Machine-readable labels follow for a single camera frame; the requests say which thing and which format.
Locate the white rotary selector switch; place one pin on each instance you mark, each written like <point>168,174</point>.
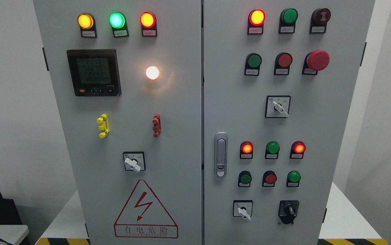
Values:
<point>134,161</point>

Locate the grey electrical control cabinet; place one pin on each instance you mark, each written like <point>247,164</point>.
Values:
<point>200,51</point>

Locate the red terminal clip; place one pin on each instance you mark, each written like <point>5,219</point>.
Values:
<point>156,125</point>

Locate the red lit lamp lower left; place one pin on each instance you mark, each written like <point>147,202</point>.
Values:
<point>246,150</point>

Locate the red lit lamp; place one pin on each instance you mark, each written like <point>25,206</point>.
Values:
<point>297,150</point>
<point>246,150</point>

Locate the clear light bulb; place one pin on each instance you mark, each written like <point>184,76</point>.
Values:
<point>152,72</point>

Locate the green push button lower left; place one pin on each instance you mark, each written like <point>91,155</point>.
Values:
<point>244,179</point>

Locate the green push button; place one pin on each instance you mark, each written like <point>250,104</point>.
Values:
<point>252,64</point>
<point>244,179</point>
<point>293,179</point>

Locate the green lamp lower middle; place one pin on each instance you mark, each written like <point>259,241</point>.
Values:
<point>272,150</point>

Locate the green push button upper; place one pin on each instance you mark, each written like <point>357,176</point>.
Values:
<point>252,64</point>

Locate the red push button lower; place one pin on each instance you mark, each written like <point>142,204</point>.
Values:
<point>269,179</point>

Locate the red push button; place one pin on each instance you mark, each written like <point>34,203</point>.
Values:
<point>269,179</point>
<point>282,64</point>

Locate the yellow terminal clip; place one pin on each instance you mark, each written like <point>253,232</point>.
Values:
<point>103,126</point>

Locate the red lit lamp lower right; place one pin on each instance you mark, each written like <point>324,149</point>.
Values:
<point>297,150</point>

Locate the red triangle warning sticker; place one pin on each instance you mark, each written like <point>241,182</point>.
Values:
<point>144,216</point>

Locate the red push button upper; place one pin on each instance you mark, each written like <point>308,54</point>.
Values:
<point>282,64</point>

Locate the black digital power meter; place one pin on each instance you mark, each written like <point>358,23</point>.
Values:
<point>94,72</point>

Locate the green push button lower right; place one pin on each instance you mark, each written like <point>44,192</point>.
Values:
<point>293,179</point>

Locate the red indicator lamp left door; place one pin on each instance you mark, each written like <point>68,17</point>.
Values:
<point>148,24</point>

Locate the red indicator lamp top right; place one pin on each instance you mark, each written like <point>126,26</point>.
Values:
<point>256,21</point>

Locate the green lit indicator lamp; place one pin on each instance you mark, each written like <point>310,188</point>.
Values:
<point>118,24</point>

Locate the red emergency stop button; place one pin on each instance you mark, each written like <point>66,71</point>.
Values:
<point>315,61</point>

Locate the green lamp top right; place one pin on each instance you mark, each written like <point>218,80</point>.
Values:
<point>287,21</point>

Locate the yellow indicator lamp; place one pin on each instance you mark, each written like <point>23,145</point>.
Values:
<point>87,25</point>

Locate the dark red buzzer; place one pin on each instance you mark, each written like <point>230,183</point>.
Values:
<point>319,19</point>

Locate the white box bottom left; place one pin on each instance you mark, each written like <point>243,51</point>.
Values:
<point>15,234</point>

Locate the silver door handle lock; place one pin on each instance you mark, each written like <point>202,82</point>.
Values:
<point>220,157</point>

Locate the white rotary switch right upper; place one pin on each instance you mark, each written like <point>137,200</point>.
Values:
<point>277,106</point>

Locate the white rotary switch bottom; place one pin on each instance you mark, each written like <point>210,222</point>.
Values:
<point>243,209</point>

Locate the black rotary selector switch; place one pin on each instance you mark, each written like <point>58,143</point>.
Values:
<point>288,210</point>

